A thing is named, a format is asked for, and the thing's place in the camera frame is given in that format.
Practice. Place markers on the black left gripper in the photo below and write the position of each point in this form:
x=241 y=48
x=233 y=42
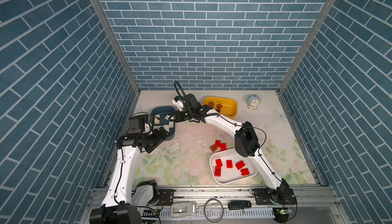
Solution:
x=158 y=138

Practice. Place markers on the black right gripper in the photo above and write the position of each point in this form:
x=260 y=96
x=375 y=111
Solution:
x=175 y=115

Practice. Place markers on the red lego brick lowest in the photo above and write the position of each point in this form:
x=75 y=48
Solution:
x=223 y=146

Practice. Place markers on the red square lego brick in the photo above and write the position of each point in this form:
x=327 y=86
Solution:
x=229 y=164

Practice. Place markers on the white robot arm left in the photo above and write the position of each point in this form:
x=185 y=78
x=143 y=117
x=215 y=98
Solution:
x=124 y=204

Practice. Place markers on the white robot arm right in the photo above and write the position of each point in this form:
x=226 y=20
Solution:
x=246 y=141

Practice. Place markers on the dark teal plastic bin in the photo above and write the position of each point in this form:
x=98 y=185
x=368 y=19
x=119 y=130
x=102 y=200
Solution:
x=162 y=112

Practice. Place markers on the yellow plastic bin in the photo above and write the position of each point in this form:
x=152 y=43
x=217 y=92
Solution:
x=229 y=108

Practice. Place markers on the grey plastic box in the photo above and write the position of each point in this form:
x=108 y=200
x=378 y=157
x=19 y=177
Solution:
x=183 y=209

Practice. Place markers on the white plastic bin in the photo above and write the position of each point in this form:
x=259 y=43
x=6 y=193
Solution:
x=229 y=176

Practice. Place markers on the black key fob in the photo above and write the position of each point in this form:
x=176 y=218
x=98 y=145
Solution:
x=239 y=204

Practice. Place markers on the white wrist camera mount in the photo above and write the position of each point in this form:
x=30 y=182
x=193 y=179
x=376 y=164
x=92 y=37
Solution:
x=178 y=102

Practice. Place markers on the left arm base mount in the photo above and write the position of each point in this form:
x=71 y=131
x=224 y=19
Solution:
x=165 y=197

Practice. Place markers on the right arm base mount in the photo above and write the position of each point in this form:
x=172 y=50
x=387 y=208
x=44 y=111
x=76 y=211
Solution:
x=280 y=196

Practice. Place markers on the aluminium rail base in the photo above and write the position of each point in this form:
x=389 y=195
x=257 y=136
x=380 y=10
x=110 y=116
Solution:
x=316 y=205

